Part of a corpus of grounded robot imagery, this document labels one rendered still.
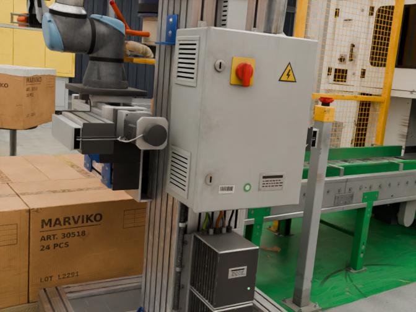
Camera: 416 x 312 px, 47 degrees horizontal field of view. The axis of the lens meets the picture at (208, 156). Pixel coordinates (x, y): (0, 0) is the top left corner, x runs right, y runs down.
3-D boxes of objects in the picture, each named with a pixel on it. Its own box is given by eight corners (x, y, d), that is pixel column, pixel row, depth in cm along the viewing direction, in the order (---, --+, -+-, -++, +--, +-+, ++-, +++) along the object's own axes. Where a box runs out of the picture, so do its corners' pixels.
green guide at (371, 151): (390, 153, 395) (391, 142, 394) (401, 156, 387) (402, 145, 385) (235, 161, 306) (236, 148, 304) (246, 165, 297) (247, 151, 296)
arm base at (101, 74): (134, 89, 162) (135, 59, 160) (89, 87, 155) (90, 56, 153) (119, 86, 175) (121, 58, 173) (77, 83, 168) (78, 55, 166)
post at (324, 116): (300, 300, 246) (324, 105, 228) (309, 306, 240) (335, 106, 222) (290, 303, 242) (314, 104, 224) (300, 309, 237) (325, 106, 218)
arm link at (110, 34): (130, 59, 161) (132, 18, 159) (91, 56, 154) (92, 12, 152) (116, 58, 171) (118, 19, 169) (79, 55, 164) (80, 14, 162)
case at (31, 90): (5, 116, 381) (5, 64, 373) (55, 120, 380) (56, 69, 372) (-37, 124, 322) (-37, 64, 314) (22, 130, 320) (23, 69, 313)
